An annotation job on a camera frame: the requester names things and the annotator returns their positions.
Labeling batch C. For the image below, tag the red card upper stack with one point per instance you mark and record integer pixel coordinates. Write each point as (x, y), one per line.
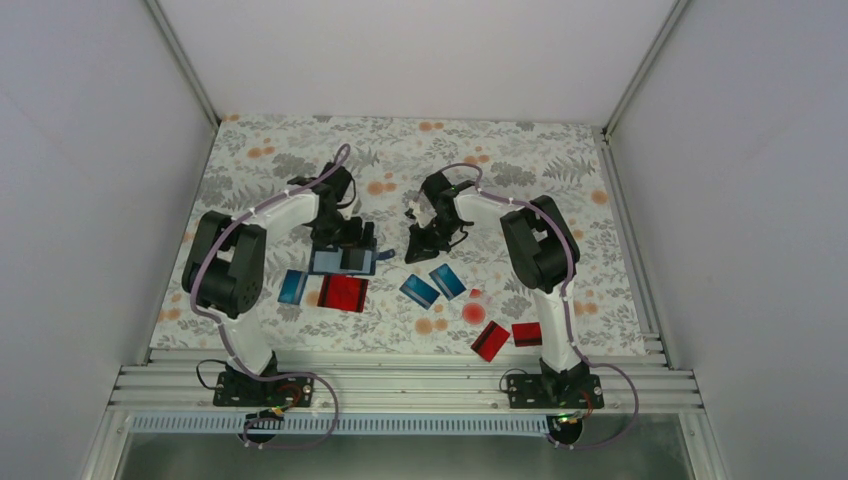
(329, 297)

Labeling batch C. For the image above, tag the blue card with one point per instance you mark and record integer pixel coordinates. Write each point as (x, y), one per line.
(419, 291)
(292, 287)
(447, 281)

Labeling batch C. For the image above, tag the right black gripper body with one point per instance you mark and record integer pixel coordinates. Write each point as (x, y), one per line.
(436, 237)

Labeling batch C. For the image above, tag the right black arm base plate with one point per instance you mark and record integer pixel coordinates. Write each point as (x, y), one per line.
(525, 391)

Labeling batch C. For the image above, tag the dark blue card holder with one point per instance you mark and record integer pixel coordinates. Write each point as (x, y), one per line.
(326, 261)

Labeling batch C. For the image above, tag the aluminium front rail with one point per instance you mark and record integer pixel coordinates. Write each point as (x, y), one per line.
(398, 389)

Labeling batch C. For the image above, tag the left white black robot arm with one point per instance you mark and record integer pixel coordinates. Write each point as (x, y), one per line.
(224, 272)

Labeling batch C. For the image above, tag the red card overlapping stack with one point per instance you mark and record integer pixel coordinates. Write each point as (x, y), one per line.
(352, 293)

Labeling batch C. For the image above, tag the blue card far left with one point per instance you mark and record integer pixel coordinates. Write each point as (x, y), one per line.
(292, 287)

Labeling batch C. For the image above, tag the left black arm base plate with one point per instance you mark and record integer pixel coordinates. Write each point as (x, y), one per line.
(235, 389)

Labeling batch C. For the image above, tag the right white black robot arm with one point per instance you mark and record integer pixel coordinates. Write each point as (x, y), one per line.
(542, 252)

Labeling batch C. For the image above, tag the black card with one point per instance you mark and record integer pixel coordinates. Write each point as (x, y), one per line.
(356, 260)

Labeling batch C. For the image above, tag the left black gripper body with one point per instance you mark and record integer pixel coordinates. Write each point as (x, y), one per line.
(333, 231)

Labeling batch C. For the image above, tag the white card red circle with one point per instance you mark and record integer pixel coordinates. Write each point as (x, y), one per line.
(474, 311)

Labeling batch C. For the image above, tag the floral patterned table mat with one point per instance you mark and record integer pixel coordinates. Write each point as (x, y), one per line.
(254, 155)

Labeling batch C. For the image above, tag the blue card centre right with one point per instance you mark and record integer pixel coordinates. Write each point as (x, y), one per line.
(447, 281)

